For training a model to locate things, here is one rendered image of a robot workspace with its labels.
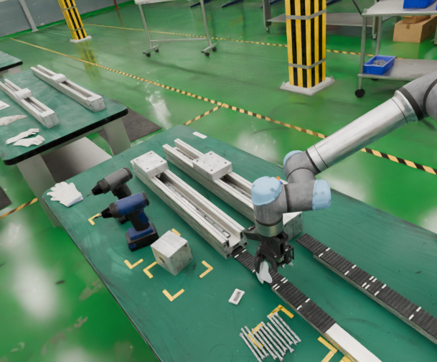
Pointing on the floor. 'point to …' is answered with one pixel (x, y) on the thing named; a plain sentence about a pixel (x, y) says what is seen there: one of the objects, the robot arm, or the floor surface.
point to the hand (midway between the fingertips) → (270, 271)
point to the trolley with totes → (399, 68)
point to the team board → (175, 39)
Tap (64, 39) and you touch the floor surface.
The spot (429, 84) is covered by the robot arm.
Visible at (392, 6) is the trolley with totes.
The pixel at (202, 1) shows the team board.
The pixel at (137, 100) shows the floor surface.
